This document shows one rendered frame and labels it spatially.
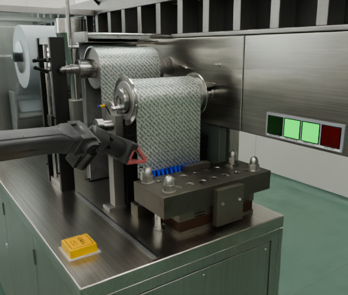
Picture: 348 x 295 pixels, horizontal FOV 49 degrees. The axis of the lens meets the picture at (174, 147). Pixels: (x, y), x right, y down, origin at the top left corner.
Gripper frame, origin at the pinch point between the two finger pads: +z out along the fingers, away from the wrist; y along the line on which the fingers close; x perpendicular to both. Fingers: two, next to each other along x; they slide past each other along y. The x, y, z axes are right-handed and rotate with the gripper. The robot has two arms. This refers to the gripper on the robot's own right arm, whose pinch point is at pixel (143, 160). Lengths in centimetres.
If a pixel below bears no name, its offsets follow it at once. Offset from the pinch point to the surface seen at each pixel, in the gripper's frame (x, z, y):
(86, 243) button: -25.4, -12.9, 11.9
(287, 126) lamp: 25.4, 19.4, 28.9
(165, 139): 8.7, 3.9, 0.3
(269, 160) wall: 60, 274, -177
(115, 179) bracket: -9.3, -1.2, -7.8
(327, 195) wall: 46, 280, -101
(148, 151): 3.0, 0.1, 0.3
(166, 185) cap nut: -3.7, -1.5, 16.9
